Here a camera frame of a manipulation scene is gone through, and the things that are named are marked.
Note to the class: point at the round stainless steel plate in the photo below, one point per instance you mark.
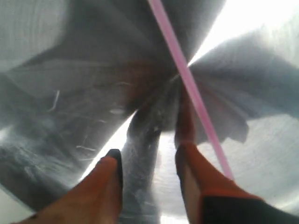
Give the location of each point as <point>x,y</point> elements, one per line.
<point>79,77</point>

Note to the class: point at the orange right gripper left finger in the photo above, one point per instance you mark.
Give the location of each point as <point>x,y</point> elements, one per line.
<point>97,199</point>

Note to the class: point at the pink straw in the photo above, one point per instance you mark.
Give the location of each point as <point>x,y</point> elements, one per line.
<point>189,82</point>

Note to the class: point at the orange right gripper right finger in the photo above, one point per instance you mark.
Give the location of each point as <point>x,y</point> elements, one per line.
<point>211,198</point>

